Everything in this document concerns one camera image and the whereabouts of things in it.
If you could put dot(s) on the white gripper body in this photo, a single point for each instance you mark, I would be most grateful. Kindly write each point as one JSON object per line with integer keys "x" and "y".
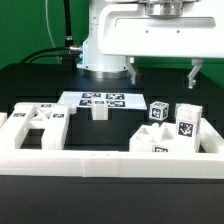
{"x": 139, "y": 29}

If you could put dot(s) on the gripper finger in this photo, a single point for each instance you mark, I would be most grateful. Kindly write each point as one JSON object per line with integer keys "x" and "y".
{"x": 197, "y": 63}
{"x": 133, "y": 70}

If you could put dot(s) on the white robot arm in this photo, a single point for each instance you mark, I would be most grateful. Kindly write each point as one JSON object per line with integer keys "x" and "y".
{"x": 105, "y": 65}

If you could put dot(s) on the white marker sheet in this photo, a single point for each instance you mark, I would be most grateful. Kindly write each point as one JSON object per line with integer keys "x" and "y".
{"x": 114, "y": 100}

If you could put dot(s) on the white tagged cube right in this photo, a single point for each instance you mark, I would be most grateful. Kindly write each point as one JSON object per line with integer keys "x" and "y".
{"x": 176, "y": 108}

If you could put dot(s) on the white tagged cube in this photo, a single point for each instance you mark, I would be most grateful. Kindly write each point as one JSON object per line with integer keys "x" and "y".
{"x": 176, "y": 108}
{"x": 158, "y": 110}

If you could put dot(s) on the white tagged cube left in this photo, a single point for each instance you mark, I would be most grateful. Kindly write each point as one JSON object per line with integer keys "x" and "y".
{"x": 158, "y": 110}

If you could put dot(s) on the white U-shaped fence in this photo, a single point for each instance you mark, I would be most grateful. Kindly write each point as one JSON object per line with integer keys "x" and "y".
{"x": 110, "y": 164}

